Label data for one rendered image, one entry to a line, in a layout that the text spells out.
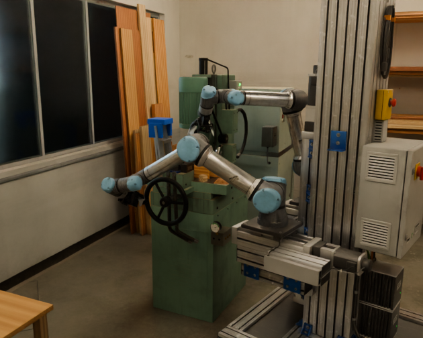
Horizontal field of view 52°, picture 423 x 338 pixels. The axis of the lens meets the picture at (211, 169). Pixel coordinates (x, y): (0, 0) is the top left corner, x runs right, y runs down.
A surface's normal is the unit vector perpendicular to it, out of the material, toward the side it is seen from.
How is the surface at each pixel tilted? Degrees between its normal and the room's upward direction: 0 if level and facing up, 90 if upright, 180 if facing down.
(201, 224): 90
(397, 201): 90
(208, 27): 90
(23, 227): 90
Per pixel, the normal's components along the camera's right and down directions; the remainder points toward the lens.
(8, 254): 0.92, 0.09
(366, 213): -0.61, 0.17
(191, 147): -0.41, 0.13
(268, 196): -0.19, 0.28
